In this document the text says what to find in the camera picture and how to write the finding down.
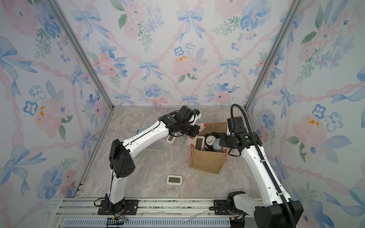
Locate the small white digital clock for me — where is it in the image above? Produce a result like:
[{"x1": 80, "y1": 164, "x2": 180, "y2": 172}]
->
[{"x1": 166, "y1": 135, "x2": 176, "y2": 144}]

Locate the white large digital clock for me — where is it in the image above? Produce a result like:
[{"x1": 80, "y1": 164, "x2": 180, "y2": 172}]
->
[{"x1": 195, "y1": 136, "x2": 205, "y2": 151}]

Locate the white digital clock front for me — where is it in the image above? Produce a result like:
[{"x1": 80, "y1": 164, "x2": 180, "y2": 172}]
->
[{"x1": 166, "y1": 175, "x2": 183, "y2": 186}]

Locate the blue dome alarm clock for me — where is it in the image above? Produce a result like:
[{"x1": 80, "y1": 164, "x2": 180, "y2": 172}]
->
[{"x1": 213, "y1": 138, "x2": 224, "y2": 153}]

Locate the black twin-bell alarm clock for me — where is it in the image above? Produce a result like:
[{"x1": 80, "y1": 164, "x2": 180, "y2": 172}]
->
[{"x1": 204, "y1": 132, "x2": 220, "y2": 149}]

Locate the blue twin-bell clock beige base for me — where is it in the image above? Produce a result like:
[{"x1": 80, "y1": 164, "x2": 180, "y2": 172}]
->
[{"x1": 135, "y1": 127, "x2": 148, "y2": 135}]

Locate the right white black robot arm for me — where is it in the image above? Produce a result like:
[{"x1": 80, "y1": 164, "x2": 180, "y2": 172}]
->
[{"x1": 220, "y1": 117, "x2": 303, "y2": 228}]

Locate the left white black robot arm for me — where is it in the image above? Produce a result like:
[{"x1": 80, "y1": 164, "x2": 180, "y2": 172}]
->
[{"x1": 105, "y1": 105, "x2": 202, "y2": 214}]

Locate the grey flat mirror clock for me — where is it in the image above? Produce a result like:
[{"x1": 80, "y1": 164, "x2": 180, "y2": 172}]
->
[{"x1": 148, "y1": 142, "x2": 164, "y2": 151}]

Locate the black corrugated cable conduit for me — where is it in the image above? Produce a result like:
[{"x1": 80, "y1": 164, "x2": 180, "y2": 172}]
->
[{"x1": 230, "y1": 104, "x2": 297, "y2": 228}]

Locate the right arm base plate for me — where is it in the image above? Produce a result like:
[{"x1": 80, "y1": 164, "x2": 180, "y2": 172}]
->
[{"x1": 213, "y1": 199, "x2": 234, "y2": 216}]

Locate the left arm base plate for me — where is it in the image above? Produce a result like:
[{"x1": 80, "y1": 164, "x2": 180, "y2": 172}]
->
[{"x1": 98, "y1": 199, "x2": 139, "y2": 216}]

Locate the aluminium front rail frame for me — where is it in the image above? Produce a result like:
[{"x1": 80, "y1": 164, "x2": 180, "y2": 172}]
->
[{"x1": 51, "y1": 198, "x2": 258, "y2": 228}]

